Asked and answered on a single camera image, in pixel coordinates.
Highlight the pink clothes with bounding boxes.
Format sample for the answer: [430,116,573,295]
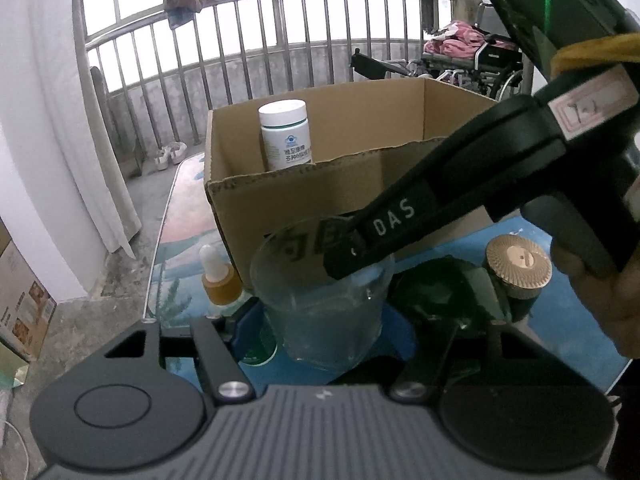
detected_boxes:
[424,21,516,56]

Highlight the brown cardboard box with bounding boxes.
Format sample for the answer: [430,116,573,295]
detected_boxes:
[204,77,506,291]

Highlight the dark green round container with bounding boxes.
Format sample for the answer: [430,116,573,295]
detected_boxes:
[237,320,279,366]

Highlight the printed cardboard carton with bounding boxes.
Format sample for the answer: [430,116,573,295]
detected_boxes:
[0,217,57,362]

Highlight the yellow cloth strap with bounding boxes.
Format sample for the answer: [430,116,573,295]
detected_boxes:
[550,32,640,74]

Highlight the white cable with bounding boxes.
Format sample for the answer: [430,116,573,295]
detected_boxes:
[0,419,32,463]

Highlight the clear plastic cup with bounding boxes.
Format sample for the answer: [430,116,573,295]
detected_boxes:
[248,215,396,373]

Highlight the person's right hand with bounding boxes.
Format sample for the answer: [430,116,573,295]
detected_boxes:
[551,244,640,361]

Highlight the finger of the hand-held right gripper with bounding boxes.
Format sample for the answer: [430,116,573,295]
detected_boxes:
[323,170,442,282]

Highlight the white curtain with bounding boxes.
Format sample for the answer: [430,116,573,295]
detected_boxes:
[27,0,144,256]

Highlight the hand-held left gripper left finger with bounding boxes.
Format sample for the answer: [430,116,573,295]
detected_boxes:
[102,305,273,407]

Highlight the dark green glass jar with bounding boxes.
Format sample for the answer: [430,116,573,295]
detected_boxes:
[392,257,513,327]

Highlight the metal balcony railing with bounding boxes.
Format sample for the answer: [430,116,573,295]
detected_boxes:
[75,0,463,161]

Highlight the wheelchair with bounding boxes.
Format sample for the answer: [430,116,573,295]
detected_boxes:
[350,2,532,102]

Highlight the amber dropper bottle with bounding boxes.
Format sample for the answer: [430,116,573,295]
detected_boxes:
[199,244,244,309]

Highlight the white pill bottle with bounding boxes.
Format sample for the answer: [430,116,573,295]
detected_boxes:
[258,100,315,173]

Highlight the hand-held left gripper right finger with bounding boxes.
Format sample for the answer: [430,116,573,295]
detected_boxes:
[385,305,586,406]

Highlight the jar with gold ribbed lid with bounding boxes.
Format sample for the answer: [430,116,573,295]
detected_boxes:
[486,236,554,304]

